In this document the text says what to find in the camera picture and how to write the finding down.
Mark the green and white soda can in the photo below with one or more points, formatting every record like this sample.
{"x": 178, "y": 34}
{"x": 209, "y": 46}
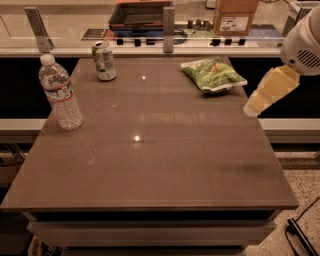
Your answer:
{"x": 104, "y": 61}

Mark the green jalapeno chip bag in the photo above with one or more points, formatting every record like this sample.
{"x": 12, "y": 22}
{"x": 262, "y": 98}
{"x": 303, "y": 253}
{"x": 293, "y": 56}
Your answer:
{"x": 212, "y": 75}

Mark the left metal bracket post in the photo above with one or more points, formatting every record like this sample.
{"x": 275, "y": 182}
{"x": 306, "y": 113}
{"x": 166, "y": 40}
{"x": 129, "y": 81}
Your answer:
{"x": 44, "y": 43}

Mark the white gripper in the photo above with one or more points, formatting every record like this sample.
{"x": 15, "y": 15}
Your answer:
{"x": 299, "y": 50}

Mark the metal bracket post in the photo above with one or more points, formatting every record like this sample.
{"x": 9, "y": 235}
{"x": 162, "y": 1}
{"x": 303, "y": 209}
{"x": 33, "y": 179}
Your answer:
{"x": 44, "y": 43}
{"x": 168, "y": 29}

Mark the dark tray stack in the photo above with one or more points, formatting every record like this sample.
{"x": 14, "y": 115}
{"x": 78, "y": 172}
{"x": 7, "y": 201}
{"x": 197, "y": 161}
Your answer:
{"x": 138, "y": 13}

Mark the black floor cable stand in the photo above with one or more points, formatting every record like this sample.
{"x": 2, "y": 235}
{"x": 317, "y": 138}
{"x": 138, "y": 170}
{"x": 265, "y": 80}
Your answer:
{"x": 294, "y": 229}

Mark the cardboard box with label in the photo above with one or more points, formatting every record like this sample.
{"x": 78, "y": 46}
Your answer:
{"x": 234, "y": 17}

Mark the clear plastic water bottle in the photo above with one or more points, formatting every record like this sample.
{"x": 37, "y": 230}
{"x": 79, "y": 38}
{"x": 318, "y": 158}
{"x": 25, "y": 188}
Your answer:
{"x": 58, "y": 89}

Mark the centre metal bracket post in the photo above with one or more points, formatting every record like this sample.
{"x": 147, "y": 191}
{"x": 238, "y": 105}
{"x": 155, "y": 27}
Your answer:
{"x": 168, "y": 29}

